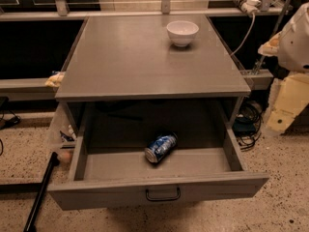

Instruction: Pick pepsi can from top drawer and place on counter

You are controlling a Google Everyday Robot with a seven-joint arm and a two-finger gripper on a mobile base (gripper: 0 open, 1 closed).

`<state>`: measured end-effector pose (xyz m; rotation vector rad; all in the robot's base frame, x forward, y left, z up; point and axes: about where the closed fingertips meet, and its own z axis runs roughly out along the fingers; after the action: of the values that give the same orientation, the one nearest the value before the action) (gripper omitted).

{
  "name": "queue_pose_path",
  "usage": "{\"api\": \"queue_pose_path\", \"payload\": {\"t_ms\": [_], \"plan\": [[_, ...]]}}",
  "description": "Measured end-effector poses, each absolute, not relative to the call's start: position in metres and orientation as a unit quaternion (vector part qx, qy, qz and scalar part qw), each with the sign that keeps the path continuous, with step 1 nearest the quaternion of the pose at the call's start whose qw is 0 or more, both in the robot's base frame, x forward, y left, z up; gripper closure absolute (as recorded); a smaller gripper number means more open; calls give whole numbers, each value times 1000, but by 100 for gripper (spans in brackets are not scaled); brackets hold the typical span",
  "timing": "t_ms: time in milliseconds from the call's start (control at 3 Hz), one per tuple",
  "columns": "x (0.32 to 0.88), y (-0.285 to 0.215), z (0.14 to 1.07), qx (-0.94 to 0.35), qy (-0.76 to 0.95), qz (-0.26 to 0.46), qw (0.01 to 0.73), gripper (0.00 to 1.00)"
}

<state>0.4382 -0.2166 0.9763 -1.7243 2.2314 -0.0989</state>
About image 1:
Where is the white ceramic bowl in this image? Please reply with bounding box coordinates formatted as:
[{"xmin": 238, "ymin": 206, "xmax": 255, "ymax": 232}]
[{"xmin": 166, "ymin": 20, "xmax": 199, "ymax": 47}]

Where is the blue pepsi can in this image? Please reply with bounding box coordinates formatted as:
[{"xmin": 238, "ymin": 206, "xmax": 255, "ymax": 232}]
[{"xmin": 145, "ymin": 132, "xmax": 178, "ymax": 163}]

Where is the metal frame rail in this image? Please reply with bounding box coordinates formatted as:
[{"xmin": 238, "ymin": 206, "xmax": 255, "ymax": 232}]
[{"xmin": 0, "ymin": 6, "xmax": 291, "ymax": 22}]

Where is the yellow crumpled snack bag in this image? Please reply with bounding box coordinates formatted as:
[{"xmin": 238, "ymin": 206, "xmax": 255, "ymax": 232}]
[{"xmin": 45, "ymin": 72, "xmax": 65, "ymax": 88}]

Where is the white power cable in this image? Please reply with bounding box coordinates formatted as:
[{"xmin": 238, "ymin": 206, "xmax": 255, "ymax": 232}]
[{"xmin": 229, "ymin": 13, "xmax": 257, "ymax": 57}]

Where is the black drawer handle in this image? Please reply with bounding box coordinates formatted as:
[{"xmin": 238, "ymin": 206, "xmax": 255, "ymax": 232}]
[{"xmin": 145, "ymin": 188, "xmax": 182, "ymax": 202}]

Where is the clear plastic bag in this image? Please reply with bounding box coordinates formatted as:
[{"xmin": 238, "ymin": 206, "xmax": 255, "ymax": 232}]
[{"xmin": 43, "ymin": 101, "xmax": 78, "ymax": 163}]

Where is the black cable bundle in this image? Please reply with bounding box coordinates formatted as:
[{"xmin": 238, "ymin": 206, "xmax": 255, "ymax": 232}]
[{"xmin": 232, "ymin": 101, "xmax": 264, "ymax": 152}]

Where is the black pole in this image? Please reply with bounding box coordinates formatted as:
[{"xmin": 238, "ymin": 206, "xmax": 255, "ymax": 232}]
[{"xmin": 23, "ymin": 152, "xmax": 60, "ymax": 232}]

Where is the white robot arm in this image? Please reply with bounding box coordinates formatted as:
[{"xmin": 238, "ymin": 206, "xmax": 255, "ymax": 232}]
[{"xmin": 258, "ymin": 3, "xmax": 309, "ymax": 135}]

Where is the grey open top drawer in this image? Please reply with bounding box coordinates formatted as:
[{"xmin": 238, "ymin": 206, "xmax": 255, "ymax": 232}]
[{"xmin": 47, "ymin": 101, "xmax": 270, "ymax": 212}]

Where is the grey cabinet counter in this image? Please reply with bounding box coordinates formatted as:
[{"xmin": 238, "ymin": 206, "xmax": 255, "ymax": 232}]
[{"xmin": 56, "ymin": 15, "xmax": 250, "ymax": 102}]

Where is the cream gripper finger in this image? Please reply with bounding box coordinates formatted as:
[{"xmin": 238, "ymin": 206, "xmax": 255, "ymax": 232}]
[{"xmin": 266, "ymin": 72, "xmax": 309, "ymax": 133}]

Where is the black cable on left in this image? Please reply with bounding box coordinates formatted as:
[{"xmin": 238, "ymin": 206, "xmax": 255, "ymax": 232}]
[{"xmin": 0, "ymin": 96, "xmax": 21, "ymax": 157}]

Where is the white power strip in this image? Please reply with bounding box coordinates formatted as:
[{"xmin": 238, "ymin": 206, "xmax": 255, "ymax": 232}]
[{"xmin": 232, "ymin": 0, "xmax": 261, "ymax": 16}]

